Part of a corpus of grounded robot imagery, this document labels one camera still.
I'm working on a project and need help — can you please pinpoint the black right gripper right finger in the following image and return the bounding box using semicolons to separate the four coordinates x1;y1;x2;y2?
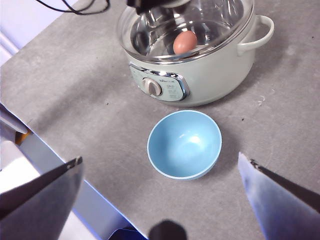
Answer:
237;151;320;240

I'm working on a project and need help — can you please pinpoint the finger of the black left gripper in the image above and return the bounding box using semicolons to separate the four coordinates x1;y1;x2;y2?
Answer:
126;0;152;15

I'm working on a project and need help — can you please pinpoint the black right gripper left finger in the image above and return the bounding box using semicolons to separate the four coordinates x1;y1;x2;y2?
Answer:
0;156;85;240

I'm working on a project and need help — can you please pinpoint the glass steamer lid grey knob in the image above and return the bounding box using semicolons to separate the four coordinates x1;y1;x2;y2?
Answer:
117;0;256;63

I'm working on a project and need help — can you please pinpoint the brown egg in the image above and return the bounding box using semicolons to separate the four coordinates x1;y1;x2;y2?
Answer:
173;30;198;55

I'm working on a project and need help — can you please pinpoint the pale green electric steamer pot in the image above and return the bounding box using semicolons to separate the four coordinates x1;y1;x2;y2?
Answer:
116;0;275;107

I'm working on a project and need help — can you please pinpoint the blue ribbed bowl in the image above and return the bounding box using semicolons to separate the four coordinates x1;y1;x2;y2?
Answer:
146;109;223;181

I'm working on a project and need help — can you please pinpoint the black cable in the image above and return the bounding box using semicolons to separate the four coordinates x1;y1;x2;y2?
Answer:
34;0;111;16

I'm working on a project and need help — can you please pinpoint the silver table edge rail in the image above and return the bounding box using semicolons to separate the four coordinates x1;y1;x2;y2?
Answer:
0;102;148;240

